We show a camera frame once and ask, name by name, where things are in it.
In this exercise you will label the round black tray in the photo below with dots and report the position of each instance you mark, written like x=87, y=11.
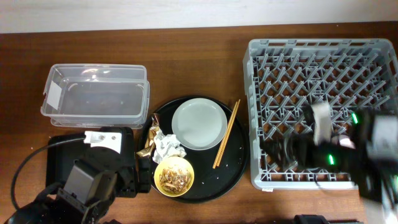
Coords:
x=208, y=183

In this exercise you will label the grey plate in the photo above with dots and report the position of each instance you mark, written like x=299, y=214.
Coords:
x=199, y=124

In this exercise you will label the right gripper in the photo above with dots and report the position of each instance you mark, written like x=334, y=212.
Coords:
x=289, y=150

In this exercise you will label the black rectangular tray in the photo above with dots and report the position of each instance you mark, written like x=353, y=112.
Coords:
x=60, y=160

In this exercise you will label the white napkin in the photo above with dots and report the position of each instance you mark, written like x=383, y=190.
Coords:
x=167, y=146

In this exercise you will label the grey dishwasher rack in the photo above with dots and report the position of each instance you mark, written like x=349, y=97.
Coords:
x=283, y=76

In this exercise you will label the clear plastic bin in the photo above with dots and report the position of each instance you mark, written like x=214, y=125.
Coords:
x=96, y=95

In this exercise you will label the yellow bowl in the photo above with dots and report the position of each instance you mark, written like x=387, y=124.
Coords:
x=173, y=162

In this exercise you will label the pink cup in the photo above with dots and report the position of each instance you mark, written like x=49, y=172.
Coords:
x=345, y=141

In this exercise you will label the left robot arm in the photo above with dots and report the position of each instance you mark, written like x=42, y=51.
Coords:
x=107, y=169

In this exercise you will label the food scraps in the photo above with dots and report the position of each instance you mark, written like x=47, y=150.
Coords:
x=175, y=180

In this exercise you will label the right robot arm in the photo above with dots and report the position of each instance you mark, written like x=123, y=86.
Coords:
x=368, y=153

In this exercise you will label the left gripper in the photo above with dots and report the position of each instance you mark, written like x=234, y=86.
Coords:
x=143, y=171

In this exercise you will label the gold foil wrapper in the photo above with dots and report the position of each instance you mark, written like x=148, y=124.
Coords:
x=151, y=134

